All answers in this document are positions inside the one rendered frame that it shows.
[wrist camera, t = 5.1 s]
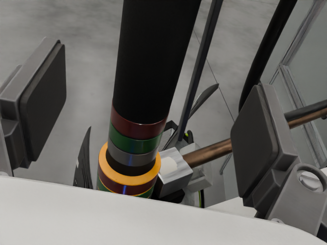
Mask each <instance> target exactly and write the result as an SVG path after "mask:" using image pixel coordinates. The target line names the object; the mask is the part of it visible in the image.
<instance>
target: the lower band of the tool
mask: <svg viewBox="0 0 327 245"><path fill-rule="evenodd" d="M107 147H108V142H106V143H105V144H104V145H103V147H102V148H101V150H100V153H99V164H100V167H101V169H102V171H103V172H104V174H105V175H106V176H107V177H108V178H110V179H111V180H113V181H115V182H117V183H120V184H123V185H130V186H135V185H141V184H144V183H147V182H149V181H150V180H152V179H153V178H154V177H155V176H156V175H157V173H158V172H159V169H160V166H161V157H160V154H159V152H157V155H156V162H155V165H154V166H153V168H152V169H151V170H150V171H149V172H147V173H146V174H144V175H140V176H126V175H122V174H120V173H118V172H116V171H114V170H113V169H112V168H111V167H110V166H109V164H108V163H107V160H106V150H107ZM102 184H103V183H102ZM104 186H105V185H104ZM107 189H108V188H107ZM108 190H110V189H108ZM110 191H111V190H110ZM111 192H113V191H111ZM113 193H115V192H113ZM144 193H145V192H144ZM142 194H143V193H142ZM139 195H140V194H139ZM134 196H136V195H134Z"/></svg>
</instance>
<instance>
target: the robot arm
mask: <svg viewBox="0 0 327 245"><path fill-rule="evenodd" d="M66 97H67V90H66V58H65V45H64V44H61V42H60V40H59V39H55V38H50V37H44V38H43V39H42V41H41V42H40V43H39V44H38V46H37V47H36V48H35V50H34V51H33V52H32V54H31V55H30V56H29V57H28V59H27V60H26V61H25V63H24V64H18V65H17V66H16V67H15V68H14V69H13V71H12V72H11V73H10V74H9V76H8V77H7V78H6V79H5V81H4V82H3V83H2V85H1V86H0V245H327V176H326V175H325V174H324V173H323V172H322V171H321V170H320V169H318V168H317V167H315V166H313V165H311V164H307V163H302V162H301V159H300V157H299V154H298V151H297V148H296V146H295V143H294V140H293V137H292V134H291V131H290V128H289V125H288V122H287V120H286V119H285V116H284V113H283V110H282V107H281V104H280V102H279V99H278V96H277V93H276V91H275V88H274V86H273V85H269V84H264V83H259V84H258V85H254V86H253V88H252V89H251V91H250V93H249V95H248V97H247V99H246V101H245V103H244V105H243V107H242V109H241V111H240V113H239V115H238V117H237V119H236V121H235V123H234V124H233V126H232V129H231V133H230V137H231V144H232V151H233V158H234V165H235V172H236V182H237V189H238V195H239V197H240V198H242V200H243V206H245V207H250V208H254V209H255V210H257V212H256V214H255V216H254V217H250V216H244V215H239V214H233V213H227V212H222V211H217V210H209V209H203V208H198V207H193V206H187V205H181V204H176V203H170V202H164V201H159V200H153V199H147V198H141V197H135V196H130V195H124V194H118V193H112V192H104V191H98V190H92V189H86V188H81V187H75V186H69V185H63V184H57V183H51V182H45V181H38V180H31V179H25V178H18V177H14V173H13V170H14V169H16V168H18V167H20V168H25V169H28V168H29V166H30V164H31V162H32V161H37V159H38V157H39V155H40V153H41V151H42V149H43V147H44V145H45V143H46V141H47V139H48V137H49V135H50V133H51V131H52V129H53V127H54V125H55V122H56V120H57V118H58V116H59V114H60V112H61V110H62V108H63V106H64V104H65V102H66Z"/></svg>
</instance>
